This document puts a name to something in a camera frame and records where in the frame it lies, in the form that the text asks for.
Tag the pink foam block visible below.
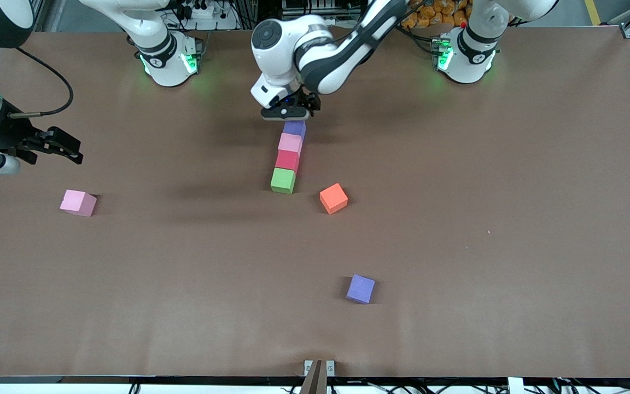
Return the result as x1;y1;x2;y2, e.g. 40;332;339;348
278;133;303;155
59;189;97;217

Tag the crimson foam block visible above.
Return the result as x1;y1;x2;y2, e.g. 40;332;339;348
275;150;300;172

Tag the green foam block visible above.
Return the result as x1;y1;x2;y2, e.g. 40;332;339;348
270;168;297;195

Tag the metal equipment rack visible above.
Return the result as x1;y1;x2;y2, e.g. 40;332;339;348
279;0;370;20

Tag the orange foam block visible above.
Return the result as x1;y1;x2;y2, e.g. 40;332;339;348
319;183;349;215

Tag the white power strip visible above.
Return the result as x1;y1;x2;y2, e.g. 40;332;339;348
181;0;214;20

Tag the pile of orange fruit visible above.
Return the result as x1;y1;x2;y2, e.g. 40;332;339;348
402;0;471;29

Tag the lavender foam block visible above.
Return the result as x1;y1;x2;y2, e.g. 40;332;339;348
346;274;376;304

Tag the large table cover sheet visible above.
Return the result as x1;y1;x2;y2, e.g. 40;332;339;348
0;26;630;379

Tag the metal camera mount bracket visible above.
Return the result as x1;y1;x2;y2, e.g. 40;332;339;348
300;360;335;394

